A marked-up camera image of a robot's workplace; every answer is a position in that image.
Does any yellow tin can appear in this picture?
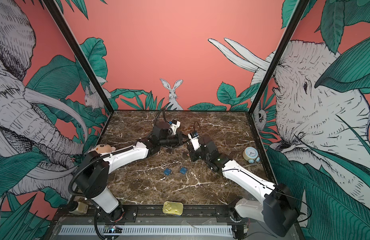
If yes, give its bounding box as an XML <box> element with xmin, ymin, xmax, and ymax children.
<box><xmin>163</xmin><ymin>201</ymin><xmax>184</xmax><ymax>216</ymax></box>

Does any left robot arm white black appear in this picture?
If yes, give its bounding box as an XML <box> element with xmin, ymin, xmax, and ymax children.
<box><xmin>68</xmin><ymin>120</ymin><xmax>185</xmax><ymax>222</ymax></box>

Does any small alarm clock teal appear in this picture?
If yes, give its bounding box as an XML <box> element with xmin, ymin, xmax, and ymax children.
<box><xmin>242</xmin><ymin>147</ymin><xmax>260</xmax><ymax>164</ymax></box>

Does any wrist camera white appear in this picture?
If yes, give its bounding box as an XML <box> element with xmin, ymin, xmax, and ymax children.
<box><xmin>169</xmin><ymin>120</ymin><xmax>181</xmax><ymax>136</ymax></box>
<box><xmin>188</xmin><ymin>131</ymin><xmax>200</xmax><ymax>151</ymax></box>

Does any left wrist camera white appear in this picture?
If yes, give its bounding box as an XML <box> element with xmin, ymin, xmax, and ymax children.
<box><xmin>169</xmin><ymin>120</ymin><xmax>181</xmax><ymax>136</ymax></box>

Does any left black frame post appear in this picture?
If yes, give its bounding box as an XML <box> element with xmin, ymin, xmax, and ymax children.
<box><xmin>43</xmin><ymin>0</ymin><xmax>114</xmax><ymax>115</ymax></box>

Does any blue padlock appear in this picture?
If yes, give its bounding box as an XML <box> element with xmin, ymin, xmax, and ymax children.
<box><xmin>180</xmin><ymin>167</ymin><xmax>187</xmax><ymax>175</ymax></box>
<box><xmin>164</xmin><ymin>168</ymin><xmax>172</xmax><ymax>176</ymax></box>

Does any black mounting rail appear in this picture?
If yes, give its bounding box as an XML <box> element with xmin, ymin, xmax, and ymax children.
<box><xmin>53</xmin><ymin>203</ymin><xmax>296</xmax><ymax>224</ymax></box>

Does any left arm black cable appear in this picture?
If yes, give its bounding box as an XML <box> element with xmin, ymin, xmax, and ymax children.
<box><xmin>153</xmin><ymin>102</ymin><xmax>171</xmax><ymax>127</ymax></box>

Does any white vented strip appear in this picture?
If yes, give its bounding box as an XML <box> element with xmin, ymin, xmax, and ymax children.
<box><xmin>58</xmin><ymin>225</ymin><xmax>233</xmax><ymax>237</ymax></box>

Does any small circuit board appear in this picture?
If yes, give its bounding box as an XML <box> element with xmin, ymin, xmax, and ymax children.
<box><xmin>103</xmin><ymin>225</ymin><xmax>123</xmax><ymax>236</ymax></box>

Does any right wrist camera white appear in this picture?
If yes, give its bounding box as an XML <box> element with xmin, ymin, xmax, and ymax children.
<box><xmin>188</xmin><ymin>131</ymin><xmax>200</xmax><ymax>151</ymax></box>

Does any right black frame post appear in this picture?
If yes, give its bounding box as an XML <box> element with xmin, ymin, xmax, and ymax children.
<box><xmin>248</xmin><ymin>0</ymin><xmax>309</xmax><ymax>115</ymax></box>

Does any plush doll toy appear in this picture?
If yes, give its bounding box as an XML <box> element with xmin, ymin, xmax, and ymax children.
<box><xmin>87</xmin><ymin>144</ymin><xmax>116</xmax><ymax>159</ymax></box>

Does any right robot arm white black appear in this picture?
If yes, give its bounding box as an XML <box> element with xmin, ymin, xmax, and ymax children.
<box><xmin>186</xmin><ymin>132</ymin><xmax>301</xmax><ymax>237</ymax></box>

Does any black frame post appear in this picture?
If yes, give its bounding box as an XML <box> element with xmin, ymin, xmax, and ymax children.
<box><xmin>43</xmin><ymin>0</ymin><xmax>114</xmax><ymax>115</ymax></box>
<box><xmin>248</xmin><ymin>0</ymin><xmax>309</xmax><ymax>115</ymax></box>

